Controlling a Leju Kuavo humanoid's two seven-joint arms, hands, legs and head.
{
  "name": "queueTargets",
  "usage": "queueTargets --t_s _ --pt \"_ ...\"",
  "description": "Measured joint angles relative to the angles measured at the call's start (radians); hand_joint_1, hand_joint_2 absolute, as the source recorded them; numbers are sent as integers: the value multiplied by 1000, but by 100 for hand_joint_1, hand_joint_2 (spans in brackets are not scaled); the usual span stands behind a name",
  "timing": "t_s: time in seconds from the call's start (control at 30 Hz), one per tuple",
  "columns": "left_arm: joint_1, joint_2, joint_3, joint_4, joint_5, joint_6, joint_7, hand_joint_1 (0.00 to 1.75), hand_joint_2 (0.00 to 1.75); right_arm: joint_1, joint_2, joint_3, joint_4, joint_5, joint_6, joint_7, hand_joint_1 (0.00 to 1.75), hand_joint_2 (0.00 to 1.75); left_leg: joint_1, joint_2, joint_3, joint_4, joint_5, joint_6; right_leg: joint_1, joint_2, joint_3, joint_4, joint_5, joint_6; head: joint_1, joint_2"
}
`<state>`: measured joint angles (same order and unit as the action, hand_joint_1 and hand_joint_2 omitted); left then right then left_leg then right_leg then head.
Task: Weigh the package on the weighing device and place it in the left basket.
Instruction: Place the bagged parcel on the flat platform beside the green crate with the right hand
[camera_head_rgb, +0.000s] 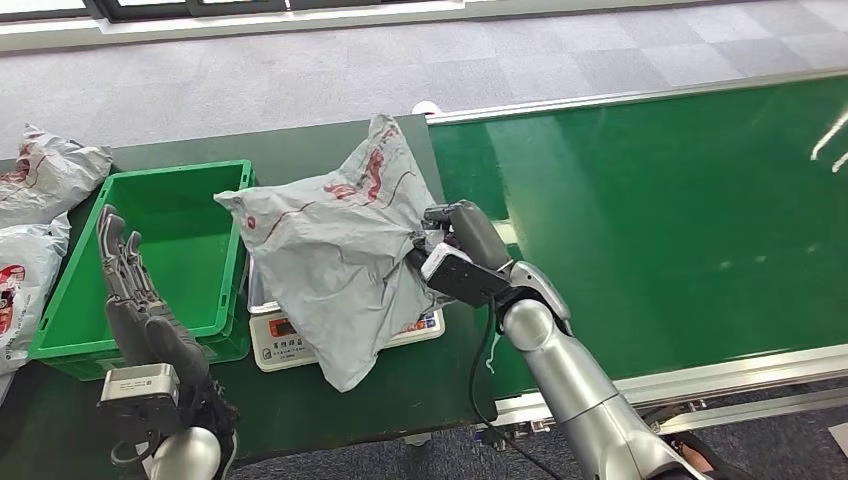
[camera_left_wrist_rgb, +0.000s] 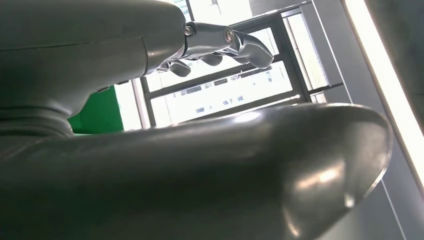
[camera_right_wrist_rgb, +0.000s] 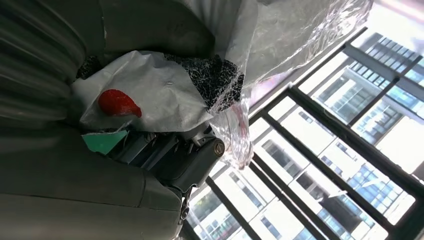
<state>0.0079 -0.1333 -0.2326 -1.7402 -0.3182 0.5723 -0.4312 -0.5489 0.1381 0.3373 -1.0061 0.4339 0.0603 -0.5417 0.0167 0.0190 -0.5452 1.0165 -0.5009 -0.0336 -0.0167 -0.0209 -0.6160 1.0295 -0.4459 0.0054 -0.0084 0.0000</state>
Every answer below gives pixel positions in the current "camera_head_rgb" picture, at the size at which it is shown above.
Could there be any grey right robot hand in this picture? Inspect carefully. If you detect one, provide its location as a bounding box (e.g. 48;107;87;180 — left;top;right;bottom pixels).
405;199;515;274

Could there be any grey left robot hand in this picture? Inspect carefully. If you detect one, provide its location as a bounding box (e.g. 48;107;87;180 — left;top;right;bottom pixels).
95;203;215;400

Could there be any grey poly mailer package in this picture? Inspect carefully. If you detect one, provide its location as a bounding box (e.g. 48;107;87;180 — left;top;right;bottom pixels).
0;123;115;230
0;213;73;376
213;113;460;394

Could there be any green plastic basket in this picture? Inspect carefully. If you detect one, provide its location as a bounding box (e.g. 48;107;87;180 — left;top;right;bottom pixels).
27;158;257;383

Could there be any white digital weighing scale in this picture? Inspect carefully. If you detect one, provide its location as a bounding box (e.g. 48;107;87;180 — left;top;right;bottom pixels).
246;254;447;374

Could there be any green conveyor belt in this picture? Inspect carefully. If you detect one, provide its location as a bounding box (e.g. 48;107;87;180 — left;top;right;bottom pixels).
427;74;848;400

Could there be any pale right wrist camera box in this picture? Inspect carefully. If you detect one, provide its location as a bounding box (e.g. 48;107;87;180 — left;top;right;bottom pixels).
420;243;513;310

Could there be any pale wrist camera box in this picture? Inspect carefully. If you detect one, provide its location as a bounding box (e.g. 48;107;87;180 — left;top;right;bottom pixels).
420;243;513;310
97;362;182;429

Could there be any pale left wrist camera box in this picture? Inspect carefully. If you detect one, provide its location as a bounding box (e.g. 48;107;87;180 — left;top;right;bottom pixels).
97;362;182;429

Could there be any black camera cable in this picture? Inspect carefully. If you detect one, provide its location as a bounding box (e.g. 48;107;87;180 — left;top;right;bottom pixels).
109;429;162;469
467;299;566;480

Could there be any aluminium conveyor frame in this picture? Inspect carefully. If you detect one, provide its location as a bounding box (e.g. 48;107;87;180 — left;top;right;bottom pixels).
423;66;848;446

